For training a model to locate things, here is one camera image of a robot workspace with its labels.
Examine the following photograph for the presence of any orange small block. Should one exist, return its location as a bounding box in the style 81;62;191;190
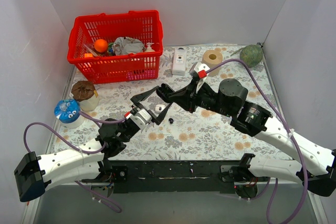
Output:
84;53;93;58

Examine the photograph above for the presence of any beige toilet paper roll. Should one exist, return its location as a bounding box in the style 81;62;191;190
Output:
202;50;223;69

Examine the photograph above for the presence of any white earbud charging case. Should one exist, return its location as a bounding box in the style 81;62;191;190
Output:
154;104;166;114

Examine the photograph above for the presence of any red plastic shopping basket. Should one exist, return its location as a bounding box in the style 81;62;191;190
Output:
67;10;163;84

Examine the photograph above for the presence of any black base bar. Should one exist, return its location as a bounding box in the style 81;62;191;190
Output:
81;159;259;198

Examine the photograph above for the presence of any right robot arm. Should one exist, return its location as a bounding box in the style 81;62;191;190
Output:
161;79;335;197

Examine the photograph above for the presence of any crumpled grey cloth bag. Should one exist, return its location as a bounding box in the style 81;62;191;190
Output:
112;37;145;56

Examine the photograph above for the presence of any brown lid cream cup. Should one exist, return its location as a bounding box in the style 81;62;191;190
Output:
71;81;100;111

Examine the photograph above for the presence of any white pump bottle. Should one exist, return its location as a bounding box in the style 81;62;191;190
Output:
144;42;155;52

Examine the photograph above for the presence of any white rectangular box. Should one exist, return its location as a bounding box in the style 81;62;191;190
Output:
172;47;187;76

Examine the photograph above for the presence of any blue lid white container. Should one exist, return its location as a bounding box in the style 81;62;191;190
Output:
54;99;84;129

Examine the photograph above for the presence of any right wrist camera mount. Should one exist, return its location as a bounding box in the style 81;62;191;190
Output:
189;62;210;93

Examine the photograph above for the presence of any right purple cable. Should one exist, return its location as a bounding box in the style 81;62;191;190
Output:
207;58;309;224

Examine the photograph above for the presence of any green melon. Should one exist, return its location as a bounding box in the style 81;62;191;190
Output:
239;45;263;68

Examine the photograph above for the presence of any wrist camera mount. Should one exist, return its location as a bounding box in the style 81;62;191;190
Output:
124;108;152;131
189;62;210;93

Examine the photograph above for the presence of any floral table mat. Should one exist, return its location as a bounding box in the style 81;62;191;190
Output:
51;45;293;161

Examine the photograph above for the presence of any orange fruit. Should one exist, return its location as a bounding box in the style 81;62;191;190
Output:
93;39;108;53

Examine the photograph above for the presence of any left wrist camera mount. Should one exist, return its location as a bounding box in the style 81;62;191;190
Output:
124;108;152;131

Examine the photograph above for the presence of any clear plastic bag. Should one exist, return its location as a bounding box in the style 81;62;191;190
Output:
82;43;101;57

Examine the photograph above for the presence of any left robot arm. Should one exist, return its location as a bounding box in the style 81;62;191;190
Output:
14;84;174;202

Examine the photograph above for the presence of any black earbud charging case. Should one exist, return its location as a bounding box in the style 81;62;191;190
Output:
156;83;175;103

